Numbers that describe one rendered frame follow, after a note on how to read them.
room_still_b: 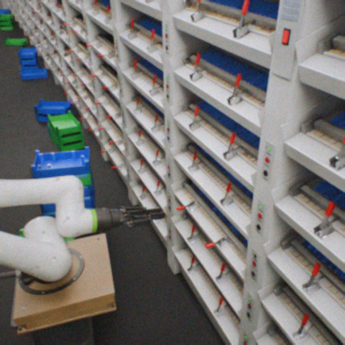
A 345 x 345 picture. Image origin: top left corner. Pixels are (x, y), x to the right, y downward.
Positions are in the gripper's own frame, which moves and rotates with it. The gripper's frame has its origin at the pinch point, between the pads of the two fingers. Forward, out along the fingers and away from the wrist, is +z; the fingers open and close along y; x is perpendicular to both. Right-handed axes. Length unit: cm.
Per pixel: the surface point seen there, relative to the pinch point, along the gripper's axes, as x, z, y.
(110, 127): -16, 21, -140
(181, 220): -17.3, 23.3, -16.1
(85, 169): -16, -12, -75
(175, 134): 29.9, 11.5, -16.5
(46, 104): -47, -2, -278
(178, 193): 0.5, 17.6, -14.3
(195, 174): 19.6, 14.2, 2.6
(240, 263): 0.7, 18.9, 37.6
